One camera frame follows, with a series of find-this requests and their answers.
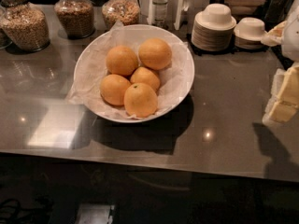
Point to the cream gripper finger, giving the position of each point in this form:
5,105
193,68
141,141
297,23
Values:
283,104
274,36

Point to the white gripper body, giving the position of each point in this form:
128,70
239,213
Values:
291,36

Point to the orange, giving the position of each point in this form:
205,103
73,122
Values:
113,88
155,53
121,60
145,75
140,100

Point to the white paper bowl on large stack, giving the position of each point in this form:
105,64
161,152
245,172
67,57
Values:
216,17

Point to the small stack of paper plates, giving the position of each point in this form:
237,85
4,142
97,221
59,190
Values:
247,44

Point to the large stack of paper plates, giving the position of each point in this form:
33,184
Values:
212,37

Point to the clear glass bottle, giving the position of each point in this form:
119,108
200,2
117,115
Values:
159,12

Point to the glass jar of cereal right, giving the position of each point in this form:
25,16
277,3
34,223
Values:
125,11

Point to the white paper liner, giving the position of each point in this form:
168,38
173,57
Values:
90,69

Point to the glass jar of grain middle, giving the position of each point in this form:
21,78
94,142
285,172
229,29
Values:
76,17

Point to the glass jar of grain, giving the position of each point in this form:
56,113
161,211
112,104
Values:
26,26
76,17

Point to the glass jar of grain left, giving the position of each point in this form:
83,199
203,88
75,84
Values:
26,26

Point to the glass jar at left edge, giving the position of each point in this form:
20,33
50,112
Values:
4,39

